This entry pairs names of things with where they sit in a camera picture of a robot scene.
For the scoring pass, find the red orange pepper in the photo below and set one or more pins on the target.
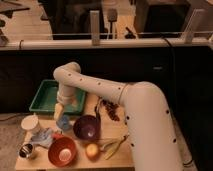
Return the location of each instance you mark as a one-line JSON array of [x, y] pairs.
[[57, 136]]

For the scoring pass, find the small metal cup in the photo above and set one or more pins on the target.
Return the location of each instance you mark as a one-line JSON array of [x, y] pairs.
[[27, 151]]

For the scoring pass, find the wooden board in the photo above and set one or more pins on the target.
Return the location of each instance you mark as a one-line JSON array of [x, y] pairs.
[[110, 130]]

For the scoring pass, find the green plastic tray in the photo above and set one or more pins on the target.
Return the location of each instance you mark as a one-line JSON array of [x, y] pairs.
[[46, 97]]

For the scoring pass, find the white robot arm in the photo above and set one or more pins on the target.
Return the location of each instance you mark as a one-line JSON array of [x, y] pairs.
[[149, 121]]

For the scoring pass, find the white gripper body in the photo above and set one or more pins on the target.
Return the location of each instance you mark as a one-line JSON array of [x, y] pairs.
[[58, 111]]

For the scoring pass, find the purple bowl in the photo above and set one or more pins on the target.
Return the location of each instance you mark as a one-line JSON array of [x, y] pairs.
[[87, 127]]

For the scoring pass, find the yellow red apple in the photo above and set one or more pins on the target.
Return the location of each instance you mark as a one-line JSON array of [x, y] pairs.
[[92, 151]]

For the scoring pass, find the white paper cup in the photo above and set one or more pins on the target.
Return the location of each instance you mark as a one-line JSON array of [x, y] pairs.
[[31, 124]]

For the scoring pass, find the blue plastic cup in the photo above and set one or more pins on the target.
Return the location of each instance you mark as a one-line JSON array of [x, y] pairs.
[[63, 123]]

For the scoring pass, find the red bowl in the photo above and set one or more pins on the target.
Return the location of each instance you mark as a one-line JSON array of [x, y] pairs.
[[62, 152]]

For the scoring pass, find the crumpled blue cloth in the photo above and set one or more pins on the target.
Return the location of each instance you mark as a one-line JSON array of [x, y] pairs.
[[43, 138]]

